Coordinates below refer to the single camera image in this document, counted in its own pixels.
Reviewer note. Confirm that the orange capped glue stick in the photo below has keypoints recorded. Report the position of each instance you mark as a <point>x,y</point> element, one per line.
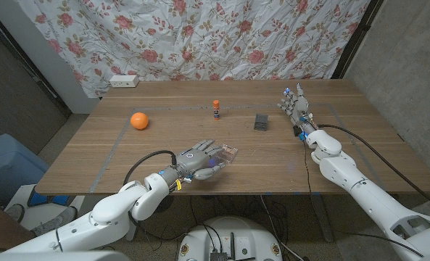
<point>216,109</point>

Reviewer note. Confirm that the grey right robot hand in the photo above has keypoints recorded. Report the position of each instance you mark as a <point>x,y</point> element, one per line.
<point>299,108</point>

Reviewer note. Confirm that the white power strip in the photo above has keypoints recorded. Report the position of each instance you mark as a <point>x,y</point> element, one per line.
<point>124,80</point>

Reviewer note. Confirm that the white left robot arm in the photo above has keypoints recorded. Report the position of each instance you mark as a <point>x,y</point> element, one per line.
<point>109,210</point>

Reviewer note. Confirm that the black backdrop stand pole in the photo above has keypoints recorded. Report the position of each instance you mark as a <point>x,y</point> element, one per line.
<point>356,36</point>

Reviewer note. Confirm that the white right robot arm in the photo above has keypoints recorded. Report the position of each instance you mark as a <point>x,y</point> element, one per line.
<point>363,192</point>

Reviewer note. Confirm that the blue plastic bin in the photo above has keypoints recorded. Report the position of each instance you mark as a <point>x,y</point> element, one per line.
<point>8,163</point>

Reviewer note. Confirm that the person's bare leg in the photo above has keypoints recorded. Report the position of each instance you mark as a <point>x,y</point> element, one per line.
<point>0,232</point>

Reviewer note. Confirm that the clear eyeshadow palette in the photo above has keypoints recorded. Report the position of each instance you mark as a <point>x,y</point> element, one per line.
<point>231,152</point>

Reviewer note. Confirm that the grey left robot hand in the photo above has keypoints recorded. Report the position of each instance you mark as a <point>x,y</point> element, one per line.
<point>193,161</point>

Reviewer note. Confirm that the floral backdrop cloth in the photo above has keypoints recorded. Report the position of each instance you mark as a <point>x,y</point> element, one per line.
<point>200,36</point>

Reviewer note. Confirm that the white and blue floor item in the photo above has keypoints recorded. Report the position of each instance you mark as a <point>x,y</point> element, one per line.
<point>22,195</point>

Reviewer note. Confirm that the grey white sneaker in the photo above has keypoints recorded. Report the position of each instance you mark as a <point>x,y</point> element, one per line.
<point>55,222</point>

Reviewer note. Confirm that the orange fruit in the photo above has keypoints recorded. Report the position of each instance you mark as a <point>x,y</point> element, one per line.
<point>139,120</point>

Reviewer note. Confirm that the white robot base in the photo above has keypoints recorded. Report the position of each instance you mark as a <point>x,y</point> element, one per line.
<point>236,232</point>

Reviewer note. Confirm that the dark grey block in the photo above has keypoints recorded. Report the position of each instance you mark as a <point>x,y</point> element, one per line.
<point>260,122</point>

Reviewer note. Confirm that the grey table leg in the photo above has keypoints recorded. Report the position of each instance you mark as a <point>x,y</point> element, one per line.
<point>323,221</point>

